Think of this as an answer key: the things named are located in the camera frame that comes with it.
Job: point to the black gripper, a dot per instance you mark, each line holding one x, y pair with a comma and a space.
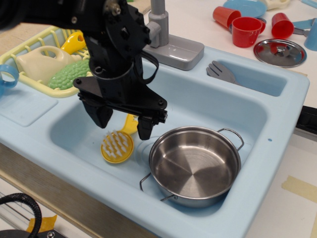
128, 92

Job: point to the yellow dish brush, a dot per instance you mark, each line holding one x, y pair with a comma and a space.
118, 145

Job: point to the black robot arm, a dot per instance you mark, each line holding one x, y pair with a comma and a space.
115, 35

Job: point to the stainless steel pot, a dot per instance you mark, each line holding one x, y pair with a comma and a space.
195, 166

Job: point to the steel pot lid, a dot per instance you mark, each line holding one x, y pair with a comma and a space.
279, 52

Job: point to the green bumpy toy vegetable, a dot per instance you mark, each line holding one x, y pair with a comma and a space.
64, 78

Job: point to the grey toy faucet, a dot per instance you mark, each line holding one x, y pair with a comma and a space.
168, 49

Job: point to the cream toy jug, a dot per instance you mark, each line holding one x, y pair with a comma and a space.
42, 63

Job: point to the grey plastic fork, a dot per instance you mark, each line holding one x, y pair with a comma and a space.
217, 70

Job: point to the yellow tape piece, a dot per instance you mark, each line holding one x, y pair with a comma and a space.
47, 224

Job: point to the red cup lying left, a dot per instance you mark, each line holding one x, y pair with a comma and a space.
224, 16

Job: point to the red cup front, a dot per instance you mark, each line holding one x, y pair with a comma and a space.
245, 31

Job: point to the blue plastic plate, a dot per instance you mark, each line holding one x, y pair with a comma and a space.
250, 8

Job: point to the red cup right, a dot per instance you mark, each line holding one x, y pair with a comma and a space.
282, 27

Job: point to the cream toy top right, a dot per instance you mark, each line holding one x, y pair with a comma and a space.
276, 4

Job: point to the blue cup right edge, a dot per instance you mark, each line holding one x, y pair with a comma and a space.
311, 39

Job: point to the blue plastic utensil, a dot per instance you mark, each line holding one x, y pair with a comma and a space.
305, 24

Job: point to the yellow utensil handle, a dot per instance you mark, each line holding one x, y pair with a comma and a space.
74, 43

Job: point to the blue cup handle left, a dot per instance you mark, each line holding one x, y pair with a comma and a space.
9, 77

